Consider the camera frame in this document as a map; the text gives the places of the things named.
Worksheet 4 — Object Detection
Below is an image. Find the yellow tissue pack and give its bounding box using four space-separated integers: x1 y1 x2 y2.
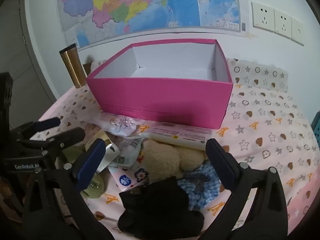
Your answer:
85 129 120 173

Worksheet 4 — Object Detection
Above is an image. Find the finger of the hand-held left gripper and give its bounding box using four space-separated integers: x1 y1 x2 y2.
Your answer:
11 117 62 140
17 127 85 157

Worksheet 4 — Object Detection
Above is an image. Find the blue perforated crate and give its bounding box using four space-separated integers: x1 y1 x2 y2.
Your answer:
311 111 320 153

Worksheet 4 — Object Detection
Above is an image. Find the white printed packet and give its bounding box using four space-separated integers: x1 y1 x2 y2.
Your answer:
147 122 213 150

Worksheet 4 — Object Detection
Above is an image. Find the floral tissue pack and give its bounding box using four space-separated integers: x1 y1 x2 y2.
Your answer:
109 166 150 193

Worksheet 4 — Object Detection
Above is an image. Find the black sock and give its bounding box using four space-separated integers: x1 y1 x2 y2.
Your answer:
118 176 204 239

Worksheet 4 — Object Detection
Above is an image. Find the green plush toy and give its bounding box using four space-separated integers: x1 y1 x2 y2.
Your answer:
59 145 105 200

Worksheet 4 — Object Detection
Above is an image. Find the pink cardboard box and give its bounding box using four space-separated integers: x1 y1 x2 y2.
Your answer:
86 39 234 130

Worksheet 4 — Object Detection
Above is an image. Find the beige plush toy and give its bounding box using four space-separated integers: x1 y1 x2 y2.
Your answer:
139 139 208 180

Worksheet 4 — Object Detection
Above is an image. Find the pink star printed blanket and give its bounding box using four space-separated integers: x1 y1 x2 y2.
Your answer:
37 55 320 240

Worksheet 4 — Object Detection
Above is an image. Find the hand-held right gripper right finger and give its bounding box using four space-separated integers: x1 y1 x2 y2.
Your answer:
197 138 290 240

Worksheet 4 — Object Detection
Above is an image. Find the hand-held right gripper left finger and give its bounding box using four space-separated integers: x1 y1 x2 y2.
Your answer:
21 139 115 240

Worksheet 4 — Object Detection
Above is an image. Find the pink hand cream pouch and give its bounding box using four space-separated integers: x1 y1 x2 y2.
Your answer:
94 112 147 137

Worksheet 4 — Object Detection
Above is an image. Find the grey door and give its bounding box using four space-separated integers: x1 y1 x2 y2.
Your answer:
0 0 58 125

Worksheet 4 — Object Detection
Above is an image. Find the gold metal tumbler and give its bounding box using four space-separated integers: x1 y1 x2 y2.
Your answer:
59 44 87 88

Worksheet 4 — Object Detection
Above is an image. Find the clear barcode packet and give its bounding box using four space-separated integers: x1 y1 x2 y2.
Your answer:
110 135 145 168

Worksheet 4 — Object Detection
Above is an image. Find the colourful wall map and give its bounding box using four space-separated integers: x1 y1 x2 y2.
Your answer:
55 0 247 49

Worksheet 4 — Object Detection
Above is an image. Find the blue checkered cloth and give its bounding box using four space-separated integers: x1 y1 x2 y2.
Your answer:
177 161 224 210

